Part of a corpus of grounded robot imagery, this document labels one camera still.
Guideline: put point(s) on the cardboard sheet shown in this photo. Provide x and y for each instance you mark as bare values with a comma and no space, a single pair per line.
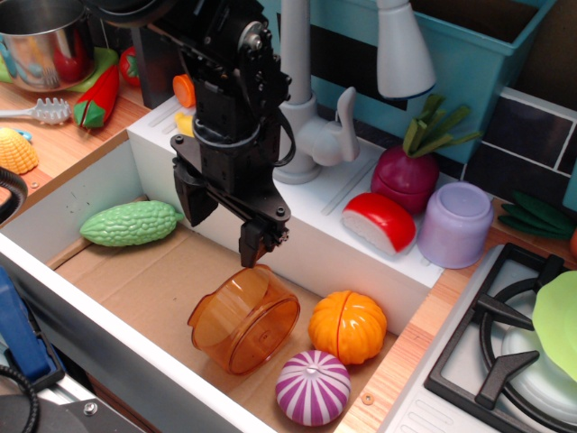
154,288

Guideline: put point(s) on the yellow toy banana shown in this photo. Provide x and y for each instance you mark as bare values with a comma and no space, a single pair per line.
184,124

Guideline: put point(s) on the dark green felt leaves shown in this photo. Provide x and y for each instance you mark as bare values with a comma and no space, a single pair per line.
533,216

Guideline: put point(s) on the orange transparent plastic pot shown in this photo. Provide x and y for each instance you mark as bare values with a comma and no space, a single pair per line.
246,321

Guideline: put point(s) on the red white toy cheese slice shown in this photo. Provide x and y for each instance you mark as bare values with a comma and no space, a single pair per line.
380,221

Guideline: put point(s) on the purple striped toy onion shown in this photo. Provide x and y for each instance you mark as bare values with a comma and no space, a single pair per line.
313,388

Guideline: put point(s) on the black stove grate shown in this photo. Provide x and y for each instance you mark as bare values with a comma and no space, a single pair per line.
493,367

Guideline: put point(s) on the lilac plastic cup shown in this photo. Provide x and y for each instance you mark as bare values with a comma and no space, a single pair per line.
456,225

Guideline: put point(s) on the yellow toy corn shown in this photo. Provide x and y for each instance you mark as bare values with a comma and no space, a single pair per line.
17,154

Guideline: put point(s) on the light green plastic lid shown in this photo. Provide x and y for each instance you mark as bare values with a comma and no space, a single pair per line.
554,320

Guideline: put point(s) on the orange toy carrot piece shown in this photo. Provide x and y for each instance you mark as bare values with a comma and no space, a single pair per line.
184,91

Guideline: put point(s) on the blue clamp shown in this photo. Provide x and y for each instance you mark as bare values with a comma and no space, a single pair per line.
29,350

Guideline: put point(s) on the steel pot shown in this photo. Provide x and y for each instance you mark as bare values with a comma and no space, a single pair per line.
46,45

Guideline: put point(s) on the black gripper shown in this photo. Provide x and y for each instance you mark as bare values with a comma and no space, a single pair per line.
210,171

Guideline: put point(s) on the orange toy pumpkin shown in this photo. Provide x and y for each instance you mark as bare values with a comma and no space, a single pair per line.
348,325

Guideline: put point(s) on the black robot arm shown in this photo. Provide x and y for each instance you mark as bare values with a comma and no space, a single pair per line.
226,50

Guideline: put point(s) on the red toy chili pepper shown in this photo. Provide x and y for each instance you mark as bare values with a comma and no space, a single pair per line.
93,109

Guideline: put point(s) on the green toy bitter gourd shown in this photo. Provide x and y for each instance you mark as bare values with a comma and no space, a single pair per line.
130,224

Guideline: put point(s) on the red toy radish with leaves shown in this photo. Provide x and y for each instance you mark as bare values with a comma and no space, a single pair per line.
407,173

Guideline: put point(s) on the white pasta spoon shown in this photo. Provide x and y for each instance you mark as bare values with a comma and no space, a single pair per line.
50,111

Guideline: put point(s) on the red toy tomato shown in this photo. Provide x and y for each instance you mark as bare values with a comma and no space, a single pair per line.
129,67

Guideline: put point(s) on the teal plastic bin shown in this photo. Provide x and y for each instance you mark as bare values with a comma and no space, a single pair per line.
477,47

